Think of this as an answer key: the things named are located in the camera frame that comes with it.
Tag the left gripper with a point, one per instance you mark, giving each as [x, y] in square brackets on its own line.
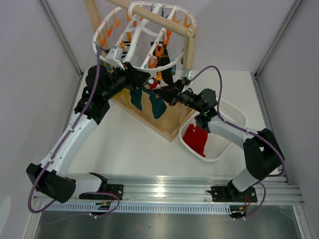
[135, 78]

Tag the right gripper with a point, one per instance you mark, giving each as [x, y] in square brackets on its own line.
[172, 93]

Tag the dark teal sock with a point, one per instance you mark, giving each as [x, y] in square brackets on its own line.
[157, 103]
[136, 98]

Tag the white round clip hanger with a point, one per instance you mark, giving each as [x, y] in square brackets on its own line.
[144, 24]

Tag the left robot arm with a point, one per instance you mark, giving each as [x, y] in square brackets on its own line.
[49, 177]

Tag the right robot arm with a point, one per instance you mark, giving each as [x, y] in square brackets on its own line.
[261, 151]

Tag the wooden hanger stand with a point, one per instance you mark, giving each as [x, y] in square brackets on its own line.
[168, 124]

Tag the dark navy patterned sock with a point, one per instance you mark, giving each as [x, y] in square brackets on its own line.
[161, 58]

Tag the white striped sock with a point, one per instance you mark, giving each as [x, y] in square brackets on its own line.
[125, 45]

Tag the red sock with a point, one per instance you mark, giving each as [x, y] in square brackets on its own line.
[196, 139]

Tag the white perforated plastic basket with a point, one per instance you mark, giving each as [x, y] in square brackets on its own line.
[216, 146]

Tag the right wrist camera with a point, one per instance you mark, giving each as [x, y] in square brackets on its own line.
[186, 77]

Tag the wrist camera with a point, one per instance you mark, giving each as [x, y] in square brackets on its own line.
[114, 57]
[186, 77]

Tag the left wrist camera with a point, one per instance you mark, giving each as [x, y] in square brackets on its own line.
[114, 57]

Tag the aluminium mounting rail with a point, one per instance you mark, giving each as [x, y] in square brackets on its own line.
[177, 195]

